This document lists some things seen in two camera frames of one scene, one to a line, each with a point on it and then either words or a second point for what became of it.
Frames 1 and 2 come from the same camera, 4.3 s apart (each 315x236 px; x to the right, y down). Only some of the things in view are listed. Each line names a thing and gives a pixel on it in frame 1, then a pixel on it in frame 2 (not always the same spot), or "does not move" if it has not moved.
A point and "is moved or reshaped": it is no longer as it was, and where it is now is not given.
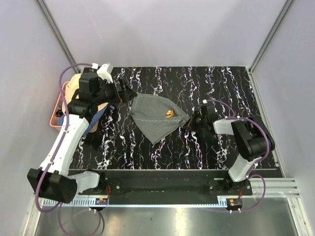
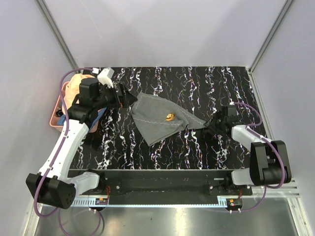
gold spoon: (170, 113) is moved or reshaped
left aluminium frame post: (58, 36) does not move
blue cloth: (95, 119) does not move
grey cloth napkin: (149, 111) does not move
